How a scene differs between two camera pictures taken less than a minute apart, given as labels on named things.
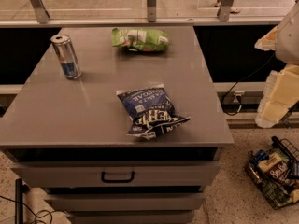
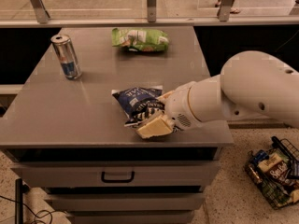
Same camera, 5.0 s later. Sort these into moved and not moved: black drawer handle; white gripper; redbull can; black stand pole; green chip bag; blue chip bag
Moved: white gripper; blue chip bag
Not moved: redbull can; black drawer handle; black stand pole; green chip bag
